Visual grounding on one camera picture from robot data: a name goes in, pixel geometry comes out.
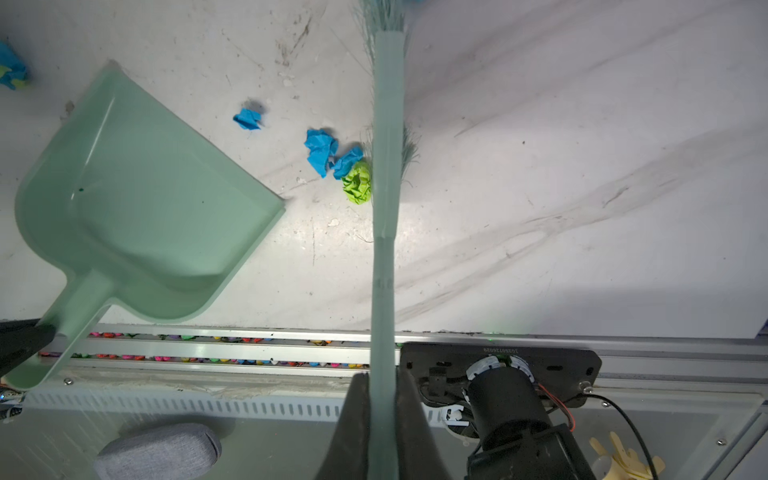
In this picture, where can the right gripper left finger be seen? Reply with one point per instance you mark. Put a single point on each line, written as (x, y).
(347, 455)

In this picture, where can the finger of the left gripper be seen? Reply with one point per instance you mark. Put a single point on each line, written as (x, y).
(22, 339)

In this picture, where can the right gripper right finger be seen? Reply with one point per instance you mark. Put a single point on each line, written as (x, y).
(418, 456)

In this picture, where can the green plastic dustpan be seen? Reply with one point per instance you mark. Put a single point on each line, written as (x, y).
(137, 210)

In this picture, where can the green hand brush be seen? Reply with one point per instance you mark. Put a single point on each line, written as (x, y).
(384, 29)

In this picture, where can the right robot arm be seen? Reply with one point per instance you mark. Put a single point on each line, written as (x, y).
(517, 438)

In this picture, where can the grey cloth under table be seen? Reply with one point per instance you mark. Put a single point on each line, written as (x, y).
(179, 451)

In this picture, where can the yellow object bottom right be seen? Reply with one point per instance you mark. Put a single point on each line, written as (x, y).
(618, 464)

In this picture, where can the small lime scrap front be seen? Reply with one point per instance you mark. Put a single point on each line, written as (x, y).
(357, 184)

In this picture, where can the blue scrap pile right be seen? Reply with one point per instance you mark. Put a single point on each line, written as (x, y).
(12, 69)

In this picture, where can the blue scrap front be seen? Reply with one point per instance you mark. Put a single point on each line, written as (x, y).
(322, 155)

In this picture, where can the tiny blue scrap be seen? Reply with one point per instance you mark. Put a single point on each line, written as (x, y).
(248, 119)

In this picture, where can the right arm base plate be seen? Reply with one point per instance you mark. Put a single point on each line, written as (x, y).
(440, 369)

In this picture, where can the aluminium front rail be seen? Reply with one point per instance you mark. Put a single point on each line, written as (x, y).
(652, 363)

